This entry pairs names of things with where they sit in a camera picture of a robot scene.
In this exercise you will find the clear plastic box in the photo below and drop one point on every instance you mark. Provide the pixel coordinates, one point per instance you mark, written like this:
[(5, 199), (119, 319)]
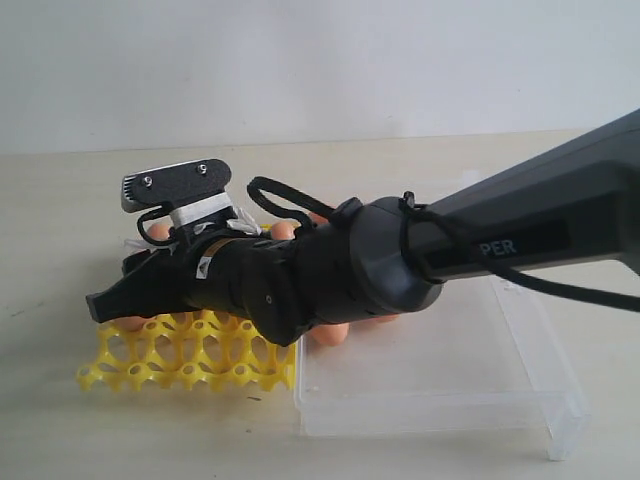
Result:
[(483, 356)]

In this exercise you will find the yellow plastic egg tray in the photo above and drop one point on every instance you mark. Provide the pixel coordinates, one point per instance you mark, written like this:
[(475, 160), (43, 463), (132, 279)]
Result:
[(194, 349)]

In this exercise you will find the brown egg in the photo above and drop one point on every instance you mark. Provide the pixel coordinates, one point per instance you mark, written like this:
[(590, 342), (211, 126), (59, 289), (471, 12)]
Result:
[(330, 335), (131, 324), (385, 319), (317, 219), (159, 232), (282, 231)]

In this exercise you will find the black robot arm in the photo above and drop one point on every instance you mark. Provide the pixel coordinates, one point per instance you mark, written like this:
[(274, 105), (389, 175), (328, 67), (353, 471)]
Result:
[(576, 203)]

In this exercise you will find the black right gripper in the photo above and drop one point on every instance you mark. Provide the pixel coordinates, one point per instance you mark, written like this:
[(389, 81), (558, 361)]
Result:
[(238, 275)]

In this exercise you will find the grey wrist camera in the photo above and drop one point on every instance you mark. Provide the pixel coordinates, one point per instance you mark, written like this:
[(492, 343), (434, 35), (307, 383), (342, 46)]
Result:
[(187, 191)]

